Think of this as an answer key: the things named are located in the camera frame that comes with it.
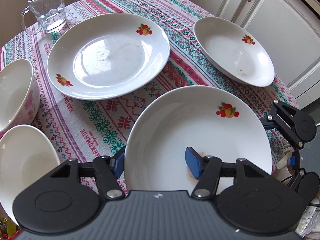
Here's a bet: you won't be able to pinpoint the white plate with stain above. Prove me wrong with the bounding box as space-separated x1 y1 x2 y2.
124 86 272 192

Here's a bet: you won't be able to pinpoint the white plate fruit decal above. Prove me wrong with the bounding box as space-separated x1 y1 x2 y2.
47 13 170 101
194 17 274 87

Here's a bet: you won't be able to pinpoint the white kitchen cabinets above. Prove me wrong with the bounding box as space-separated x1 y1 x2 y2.
190 0 319 108

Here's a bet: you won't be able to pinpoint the patterned red green tablecloth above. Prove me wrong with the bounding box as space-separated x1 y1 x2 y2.
1 0 297 162

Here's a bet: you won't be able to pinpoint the white bowl middle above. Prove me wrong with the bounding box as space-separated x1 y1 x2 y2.
1 125 60 224

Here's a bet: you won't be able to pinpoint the white bowl pink flowers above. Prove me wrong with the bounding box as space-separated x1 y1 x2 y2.
0 59 40 134

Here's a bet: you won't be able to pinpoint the clear glass mug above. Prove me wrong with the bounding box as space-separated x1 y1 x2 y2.
21 0 67 35

